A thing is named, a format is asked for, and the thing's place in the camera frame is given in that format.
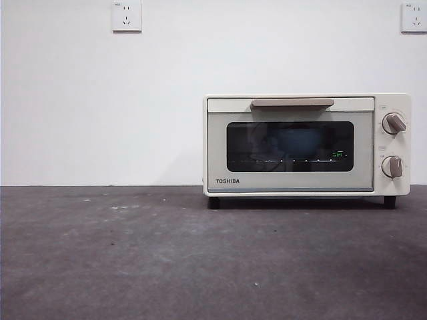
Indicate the beige oven knob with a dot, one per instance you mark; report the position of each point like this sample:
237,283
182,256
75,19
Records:
393,124
393,166

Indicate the blue ribbed bowl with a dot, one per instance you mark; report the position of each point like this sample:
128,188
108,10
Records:
298,143

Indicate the white wall socket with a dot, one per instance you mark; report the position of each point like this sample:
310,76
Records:
415,20
126,16

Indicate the cream toaster oven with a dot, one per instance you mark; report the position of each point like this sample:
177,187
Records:
393,100

